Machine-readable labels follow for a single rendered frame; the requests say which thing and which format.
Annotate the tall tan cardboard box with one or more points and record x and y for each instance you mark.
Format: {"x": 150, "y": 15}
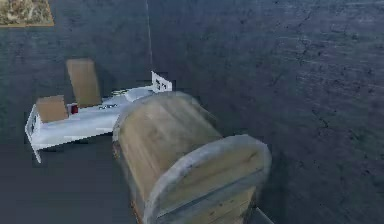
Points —
{"x": 84, "y": 81}

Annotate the small tan cardboard box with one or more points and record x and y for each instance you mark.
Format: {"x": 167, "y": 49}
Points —
{"x": 51, "y": 108}

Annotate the framed picture with tan print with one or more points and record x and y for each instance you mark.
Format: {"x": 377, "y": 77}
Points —
{"x": 24, "y": 12}

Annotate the dark flat remote control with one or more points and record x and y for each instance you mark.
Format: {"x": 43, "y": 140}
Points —
{"x": 108, "y": 106}

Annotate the red and white cup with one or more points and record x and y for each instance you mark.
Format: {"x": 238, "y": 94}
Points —
{"x": 73, "y": 108}

